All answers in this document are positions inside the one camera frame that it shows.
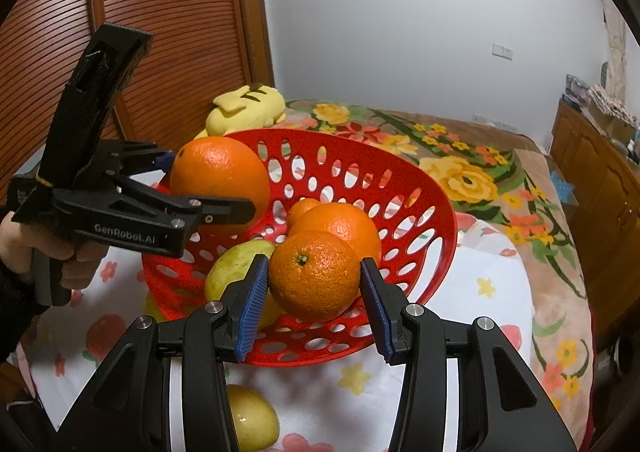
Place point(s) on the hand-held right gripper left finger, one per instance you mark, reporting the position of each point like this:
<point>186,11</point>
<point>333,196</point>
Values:
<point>252,302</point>

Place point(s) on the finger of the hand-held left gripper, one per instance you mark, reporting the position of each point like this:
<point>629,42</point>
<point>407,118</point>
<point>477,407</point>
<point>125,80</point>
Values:
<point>145,157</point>
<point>225,212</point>

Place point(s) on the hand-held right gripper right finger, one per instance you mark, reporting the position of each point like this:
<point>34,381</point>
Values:
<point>375,302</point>

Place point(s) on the large yellow-green pear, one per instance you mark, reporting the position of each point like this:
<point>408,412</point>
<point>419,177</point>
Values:
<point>235,267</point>

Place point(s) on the large orange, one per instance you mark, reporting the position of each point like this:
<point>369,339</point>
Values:
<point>345,224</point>
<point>220,167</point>

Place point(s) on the small tangerine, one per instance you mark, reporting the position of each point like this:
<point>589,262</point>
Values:
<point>315,277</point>
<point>301,209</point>

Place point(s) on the red perforated plastic basket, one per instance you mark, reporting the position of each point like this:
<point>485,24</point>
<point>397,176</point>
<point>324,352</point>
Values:
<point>445,232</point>

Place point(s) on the small yellowish citrus fruit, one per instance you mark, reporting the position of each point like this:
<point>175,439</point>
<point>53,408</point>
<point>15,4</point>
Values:
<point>152,308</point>

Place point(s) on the small yellow-green pear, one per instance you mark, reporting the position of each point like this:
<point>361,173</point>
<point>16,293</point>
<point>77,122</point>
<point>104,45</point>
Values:
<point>252,419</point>

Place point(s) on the person's left forearm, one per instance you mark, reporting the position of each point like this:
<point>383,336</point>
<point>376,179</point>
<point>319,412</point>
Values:
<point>15,312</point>

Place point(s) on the person's left hand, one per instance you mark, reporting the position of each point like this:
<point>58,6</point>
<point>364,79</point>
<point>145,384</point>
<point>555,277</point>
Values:
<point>82,267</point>

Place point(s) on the yellow plush toy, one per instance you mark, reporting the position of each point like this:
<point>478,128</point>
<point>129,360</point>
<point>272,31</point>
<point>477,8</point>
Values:
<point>245,107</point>

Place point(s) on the brown louvered wooden wardrobe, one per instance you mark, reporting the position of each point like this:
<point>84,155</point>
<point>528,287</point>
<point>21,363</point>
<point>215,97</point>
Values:
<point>190,32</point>

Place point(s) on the white strawberry print tablecloth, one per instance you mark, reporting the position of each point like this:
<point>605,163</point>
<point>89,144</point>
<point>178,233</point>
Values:
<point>490,252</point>

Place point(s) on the floral blanket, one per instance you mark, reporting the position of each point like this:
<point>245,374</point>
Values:
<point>475,182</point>

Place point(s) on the blue cloth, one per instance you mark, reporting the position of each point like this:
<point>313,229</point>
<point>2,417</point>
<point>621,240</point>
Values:
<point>562,189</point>

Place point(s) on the wooden sideboard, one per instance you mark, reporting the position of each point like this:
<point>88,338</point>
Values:
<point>600,192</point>

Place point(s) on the cardboard box with patterned cloth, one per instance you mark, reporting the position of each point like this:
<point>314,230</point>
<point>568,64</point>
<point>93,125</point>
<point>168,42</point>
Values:
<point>612,112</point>

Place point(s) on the light tied curtain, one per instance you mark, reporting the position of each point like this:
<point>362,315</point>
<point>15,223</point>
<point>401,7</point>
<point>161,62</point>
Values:
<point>616,47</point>

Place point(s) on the white wall socket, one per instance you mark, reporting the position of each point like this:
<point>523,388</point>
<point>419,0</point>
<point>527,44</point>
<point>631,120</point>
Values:
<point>502,50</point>

